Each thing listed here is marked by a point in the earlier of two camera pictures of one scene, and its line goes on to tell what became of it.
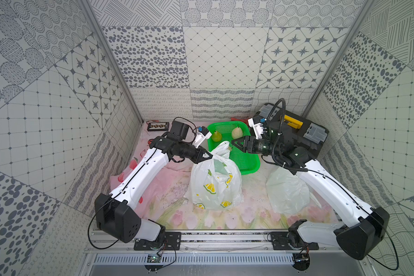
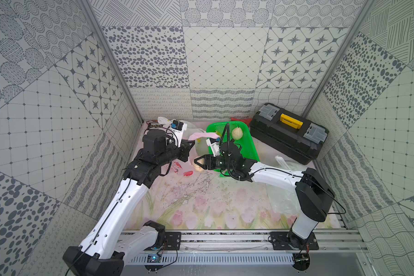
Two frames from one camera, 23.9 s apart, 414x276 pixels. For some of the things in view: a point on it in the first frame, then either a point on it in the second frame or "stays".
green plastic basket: x=247 y=163 stays
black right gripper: x=245 y=145 → x=206 y=158
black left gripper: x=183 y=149 stays
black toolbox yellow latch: x=300 y=131 stays
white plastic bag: x=216 y=184 → x=202 y=146
